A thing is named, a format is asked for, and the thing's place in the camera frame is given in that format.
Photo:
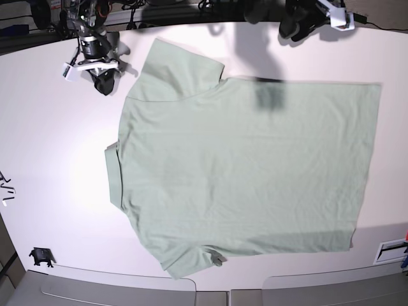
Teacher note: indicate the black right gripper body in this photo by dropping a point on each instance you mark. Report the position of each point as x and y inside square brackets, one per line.
[99, 55]

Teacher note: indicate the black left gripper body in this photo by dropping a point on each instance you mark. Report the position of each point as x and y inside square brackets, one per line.
[299, 21]

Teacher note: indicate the light green T-shirt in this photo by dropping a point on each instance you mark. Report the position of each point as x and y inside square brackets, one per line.
[207, 168]

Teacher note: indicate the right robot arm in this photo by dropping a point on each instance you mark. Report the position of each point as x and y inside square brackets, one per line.
[88, 17]

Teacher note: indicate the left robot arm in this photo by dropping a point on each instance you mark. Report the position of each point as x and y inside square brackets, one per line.
[307, 4]

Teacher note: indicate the black hex keys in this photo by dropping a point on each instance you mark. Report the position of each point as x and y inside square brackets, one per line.
[8, 192]

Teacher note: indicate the black table clamp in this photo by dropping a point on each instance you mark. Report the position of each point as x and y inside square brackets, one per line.
[42, 255]

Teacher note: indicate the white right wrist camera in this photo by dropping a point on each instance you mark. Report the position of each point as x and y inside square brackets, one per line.
[69, 72]

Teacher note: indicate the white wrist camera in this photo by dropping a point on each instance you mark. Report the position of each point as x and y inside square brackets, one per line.
[69, 72]
[341, 20]

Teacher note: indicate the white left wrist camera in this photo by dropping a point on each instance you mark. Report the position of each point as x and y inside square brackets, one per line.
[341, 20]

